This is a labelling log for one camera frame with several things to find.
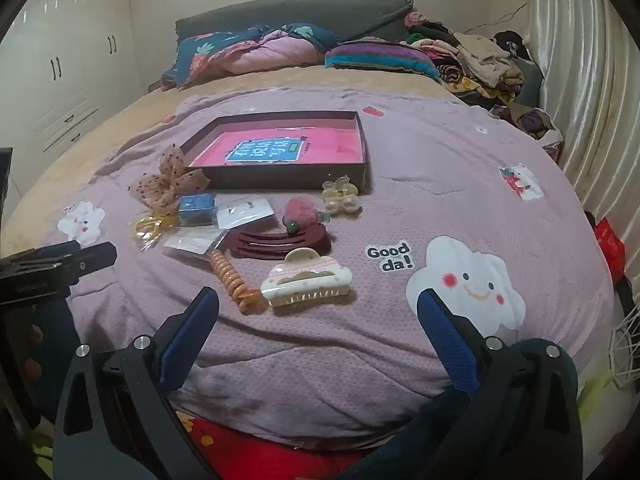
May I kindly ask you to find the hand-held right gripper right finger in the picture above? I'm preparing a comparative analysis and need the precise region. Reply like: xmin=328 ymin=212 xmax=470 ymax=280
xmin=417 ymin=287 xmax=583 ymax=480

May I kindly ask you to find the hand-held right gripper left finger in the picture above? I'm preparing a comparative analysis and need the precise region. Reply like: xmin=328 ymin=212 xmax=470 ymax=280
xmin=52 ymin=286 xmax=221 ymax=480

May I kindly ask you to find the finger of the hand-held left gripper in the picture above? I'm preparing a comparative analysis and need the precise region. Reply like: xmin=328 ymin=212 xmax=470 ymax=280
xmin=10 ymin=240 xmax=82 ymax=262
xmin=0 ymin=241 xmax=119 ymax=283

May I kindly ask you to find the yellow hair tie packet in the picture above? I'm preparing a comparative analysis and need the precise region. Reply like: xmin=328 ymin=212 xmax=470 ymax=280
xmin=132 ymin=214 xmax=179 ymax=251

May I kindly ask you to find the orange spiral hair tie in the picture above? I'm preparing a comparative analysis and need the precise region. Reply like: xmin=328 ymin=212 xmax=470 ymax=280
xmin=209 ymin=250 xmax=261 ymax=315

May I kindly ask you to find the clear earring packet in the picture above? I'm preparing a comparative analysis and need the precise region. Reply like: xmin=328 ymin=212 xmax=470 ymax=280
xmin=216 ymin=195 xmax=275 ymax=231
xmin=162 ymin=229 xmax=229 ymax=256

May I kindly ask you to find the maroon hair clip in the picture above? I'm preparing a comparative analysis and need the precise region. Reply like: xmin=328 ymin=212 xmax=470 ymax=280
xmin=222 ymin=225 xmax=332 ymax=261

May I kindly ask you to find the polka-dot mesh hair bow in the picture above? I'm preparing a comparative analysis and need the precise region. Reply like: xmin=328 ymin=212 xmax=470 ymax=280
xmin=129 ymin=145 xmax=211 ymax=216

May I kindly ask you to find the small blue box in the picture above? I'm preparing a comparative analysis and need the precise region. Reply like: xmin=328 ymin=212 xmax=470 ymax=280
xmin=178 ymin=193 xmax=217 ymax=227

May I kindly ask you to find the cream cloud claw clip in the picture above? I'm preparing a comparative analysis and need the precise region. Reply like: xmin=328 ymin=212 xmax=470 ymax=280
xmin=260 ymin=248 xmax=353 ymax=308

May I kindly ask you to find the shallow brown box pink inside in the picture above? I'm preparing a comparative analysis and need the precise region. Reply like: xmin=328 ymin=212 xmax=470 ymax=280
xmin=180 ymin=110 xmax=374 ymax=195

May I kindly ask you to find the purple cloud-print blanket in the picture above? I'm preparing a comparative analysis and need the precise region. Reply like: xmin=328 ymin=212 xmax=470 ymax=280
xmin=47 ymin=85 xmax=617 ymax=450

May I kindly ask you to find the pearl flower claw clip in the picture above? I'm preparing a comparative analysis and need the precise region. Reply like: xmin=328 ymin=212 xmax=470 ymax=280
xmin=321 ymin=176 xmax=360 ymax=216

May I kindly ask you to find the red bag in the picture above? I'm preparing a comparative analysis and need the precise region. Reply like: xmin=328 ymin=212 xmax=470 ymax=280
xmin=592 ymin=217 xmax=629 ymax=282

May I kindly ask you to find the white wardrobe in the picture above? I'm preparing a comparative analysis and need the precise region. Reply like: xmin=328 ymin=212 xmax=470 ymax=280
xmin=0 ymin=0 xmax=144 ymax=161

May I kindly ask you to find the floral pink blue pillow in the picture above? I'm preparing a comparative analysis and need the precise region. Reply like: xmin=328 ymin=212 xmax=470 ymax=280
xmin=161 ymin=22 xmax=339 ymax=92

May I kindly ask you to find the pile of clothes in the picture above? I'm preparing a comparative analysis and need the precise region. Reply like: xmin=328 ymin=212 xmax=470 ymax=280
xmin=404 ymin=10 xmax=566 ymax=157

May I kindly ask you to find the striped purple pillow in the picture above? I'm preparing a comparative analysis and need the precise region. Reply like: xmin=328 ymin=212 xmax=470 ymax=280
xmin=324 ymin=40 xmax=444 ymax=84

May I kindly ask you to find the cream curtain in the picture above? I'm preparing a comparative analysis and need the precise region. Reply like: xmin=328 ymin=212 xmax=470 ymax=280
xmin=520 ymin=0 xmax=640 ymax=221

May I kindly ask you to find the grey headboard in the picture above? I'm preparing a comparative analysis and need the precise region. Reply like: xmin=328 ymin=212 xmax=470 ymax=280
xmin=175 ymin=0 xmax=415 ymax=53

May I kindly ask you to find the white wire basket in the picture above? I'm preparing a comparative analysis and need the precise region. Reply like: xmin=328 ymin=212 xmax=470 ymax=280
xmin=607 ymin=300 xmax=640 ymax=391

